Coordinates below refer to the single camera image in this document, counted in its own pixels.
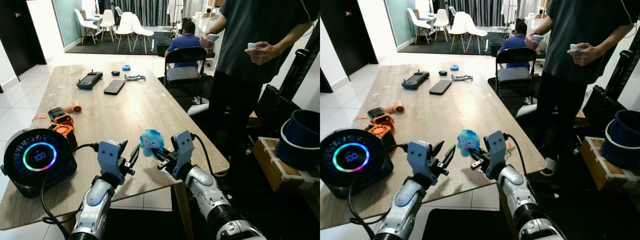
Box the teal plush toy keychain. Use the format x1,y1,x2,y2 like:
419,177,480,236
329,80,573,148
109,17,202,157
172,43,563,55
457,129,482,157
139,129,165,158

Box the standing person's left hand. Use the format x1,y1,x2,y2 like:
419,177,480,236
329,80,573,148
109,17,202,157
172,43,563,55
571,43,602,67
248,42,279,66

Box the wooden table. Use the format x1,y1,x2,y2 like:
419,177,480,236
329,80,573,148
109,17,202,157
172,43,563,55
0,63,231,240
320,63,547,240

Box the orange black battery pack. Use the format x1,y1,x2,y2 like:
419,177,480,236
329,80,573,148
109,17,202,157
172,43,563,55
50,115,79,149
369,115,397,140

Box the black smartphone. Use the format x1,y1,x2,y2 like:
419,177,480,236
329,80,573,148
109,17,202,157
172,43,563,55
103,80,126,96
429,80,452,96

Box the black handheld controller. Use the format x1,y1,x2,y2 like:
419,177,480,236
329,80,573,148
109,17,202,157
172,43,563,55
402,71,431,91
76,71,104,91

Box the dark floor rug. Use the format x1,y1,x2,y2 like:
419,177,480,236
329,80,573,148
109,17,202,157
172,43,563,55
398,31,503,55
65,31,173,55

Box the black folding chair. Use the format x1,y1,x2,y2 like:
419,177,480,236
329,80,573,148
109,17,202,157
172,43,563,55
163,46,209,104
495,47,540,104

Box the seated person blue shirt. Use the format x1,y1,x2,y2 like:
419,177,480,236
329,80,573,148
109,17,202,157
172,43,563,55
497,20,532,69
166,20,203,69

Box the white shell chair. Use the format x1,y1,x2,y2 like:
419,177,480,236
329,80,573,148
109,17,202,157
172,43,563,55
463,13,488,54
433,9,450,42
74,8,99,45
130,13,155,54
407,8,432,45
99,9,117,42
448,12,468,52
115,12,135,52

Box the black door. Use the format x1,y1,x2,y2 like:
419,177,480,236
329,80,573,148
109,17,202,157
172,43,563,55
320,67,335,94
0,0,47,77
320,0,379,77

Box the dark blue bucket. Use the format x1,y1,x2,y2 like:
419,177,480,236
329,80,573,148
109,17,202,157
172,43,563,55
601,109,640,171
275,109,321,171

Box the grey striped curtain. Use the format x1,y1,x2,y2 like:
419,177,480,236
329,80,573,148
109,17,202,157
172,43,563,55
431,0,506,27
97,0,173,27

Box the white hanging shirt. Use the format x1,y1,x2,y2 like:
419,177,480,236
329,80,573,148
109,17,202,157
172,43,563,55
501,0,518,24
167,0,185,24

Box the black equipment stand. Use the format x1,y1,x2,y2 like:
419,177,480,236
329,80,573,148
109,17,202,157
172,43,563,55
581,37,640,127
254,22,321,140

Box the standing person dark clothes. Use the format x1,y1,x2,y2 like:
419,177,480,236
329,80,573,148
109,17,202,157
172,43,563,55
525,0,640,177
201,0,321,162

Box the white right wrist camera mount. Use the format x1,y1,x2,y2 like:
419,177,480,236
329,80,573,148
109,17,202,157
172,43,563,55
484,130,508,181
171,130,196,179

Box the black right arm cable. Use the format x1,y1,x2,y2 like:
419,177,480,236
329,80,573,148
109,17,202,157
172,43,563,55
503,133,529,177
190,133,216,177

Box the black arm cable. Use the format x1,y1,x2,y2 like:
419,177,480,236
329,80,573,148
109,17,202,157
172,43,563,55
40,143,101,240
348,143,412,239
503,133,529,177
190,133,216,177

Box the orange handled tool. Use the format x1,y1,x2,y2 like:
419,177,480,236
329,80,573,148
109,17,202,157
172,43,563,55
32,101,83,121
354,101,405,122

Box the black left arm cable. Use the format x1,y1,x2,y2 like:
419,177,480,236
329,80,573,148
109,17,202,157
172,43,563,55
348,143,412,239
40,143,101,240

